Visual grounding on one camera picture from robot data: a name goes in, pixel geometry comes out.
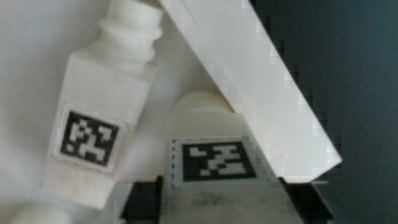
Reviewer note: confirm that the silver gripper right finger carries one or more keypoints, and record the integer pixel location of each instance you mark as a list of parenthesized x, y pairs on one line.
[(308, 202)]

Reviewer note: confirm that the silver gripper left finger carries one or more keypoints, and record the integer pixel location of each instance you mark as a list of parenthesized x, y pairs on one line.
[(141, 211)]

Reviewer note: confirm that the white table leg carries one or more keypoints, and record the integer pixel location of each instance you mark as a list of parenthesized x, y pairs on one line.
[(220, 187), (105, 88)]

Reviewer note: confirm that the white square tabletop tray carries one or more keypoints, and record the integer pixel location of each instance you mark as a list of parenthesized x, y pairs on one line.
[(215, 46)]

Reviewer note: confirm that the white table leg inside tray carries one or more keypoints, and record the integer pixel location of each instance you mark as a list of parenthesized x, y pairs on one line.
[(105, 88)]

